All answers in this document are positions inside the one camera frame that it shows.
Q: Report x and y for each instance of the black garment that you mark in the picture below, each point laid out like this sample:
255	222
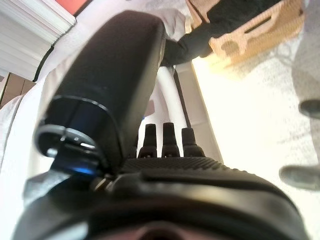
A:
225	22

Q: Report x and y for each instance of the brown wicker basket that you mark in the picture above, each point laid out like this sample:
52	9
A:
270	30

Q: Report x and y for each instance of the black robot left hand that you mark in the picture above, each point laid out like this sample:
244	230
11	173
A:
120	75

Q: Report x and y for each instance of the white curtain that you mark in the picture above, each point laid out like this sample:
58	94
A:
30	35

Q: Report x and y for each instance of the red lit window pane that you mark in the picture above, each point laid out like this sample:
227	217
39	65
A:
72	5

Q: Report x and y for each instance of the brown nightstand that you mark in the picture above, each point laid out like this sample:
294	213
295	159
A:
15	87

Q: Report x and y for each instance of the grey streaked rug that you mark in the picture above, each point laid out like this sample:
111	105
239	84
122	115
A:
275	82

